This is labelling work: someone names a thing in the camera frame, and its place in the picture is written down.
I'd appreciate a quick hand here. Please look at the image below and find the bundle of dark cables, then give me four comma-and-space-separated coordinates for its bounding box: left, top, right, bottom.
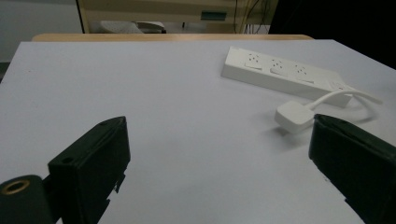
233, 0, 272, 35

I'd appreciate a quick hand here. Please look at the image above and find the beige desk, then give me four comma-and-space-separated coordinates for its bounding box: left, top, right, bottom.
76, 0, 279, 35

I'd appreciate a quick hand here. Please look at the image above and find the white power strip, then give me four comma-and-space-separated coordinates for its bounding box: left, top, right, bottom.
220, 46, 356, 108

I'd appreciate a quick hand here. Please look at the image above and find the grey office chair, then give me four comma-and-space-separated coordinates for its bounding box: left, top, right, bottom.
91, 20, 167, 35

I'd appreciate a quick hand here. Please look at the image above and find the white plug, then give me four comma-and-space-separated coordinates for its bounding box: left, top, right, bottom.
274, 100, 316, 135

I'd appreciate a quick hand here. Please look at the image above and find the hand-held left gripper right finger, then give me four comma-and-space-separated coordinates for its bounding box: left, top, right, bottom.
308, 113, 396, 224

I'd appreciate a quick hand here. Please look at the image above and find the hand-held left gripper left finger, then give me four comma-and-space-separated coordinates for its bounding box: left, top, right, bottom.
47, 116, 132, 224

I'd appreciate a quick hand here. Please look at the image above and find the white power cable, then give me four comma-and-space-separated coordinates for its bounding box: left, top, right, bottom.
306, 89, 384, 123

